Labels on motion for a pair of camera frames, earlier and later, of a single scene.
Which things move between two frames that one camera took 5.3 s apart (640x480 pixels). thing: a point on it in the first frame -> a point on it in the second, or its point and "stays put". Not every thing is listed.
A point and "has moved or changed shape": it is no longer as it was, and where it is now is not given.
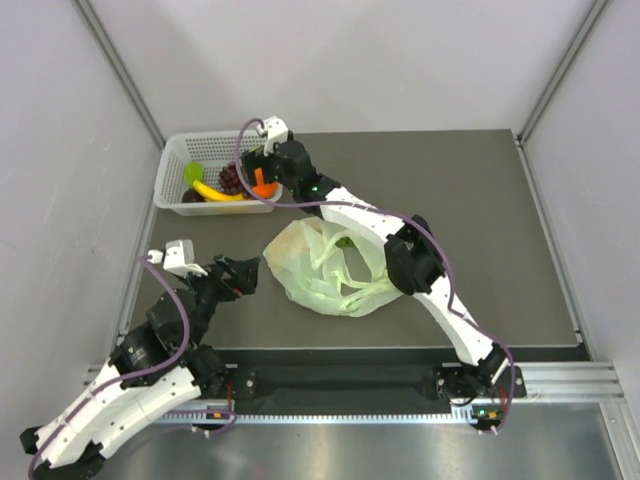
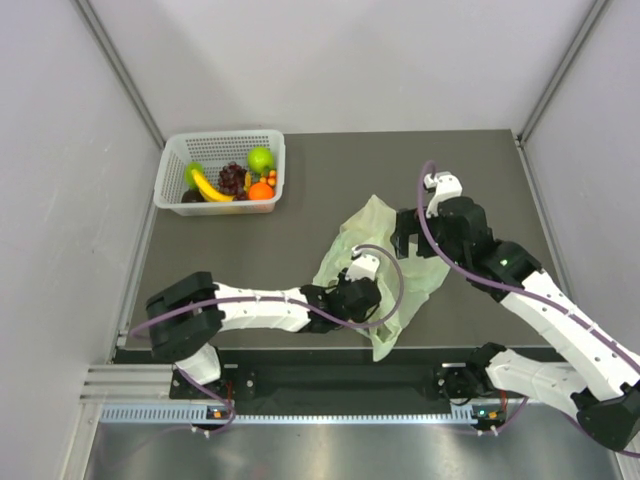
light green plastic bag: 331,270 has moved or changed shape
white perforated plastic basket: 211,150 stays put
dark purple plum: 191,196 stays put
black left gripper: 232,288 -> 341,279
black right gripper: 256,160 -> 407,224
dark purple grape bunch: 230,180 stays put
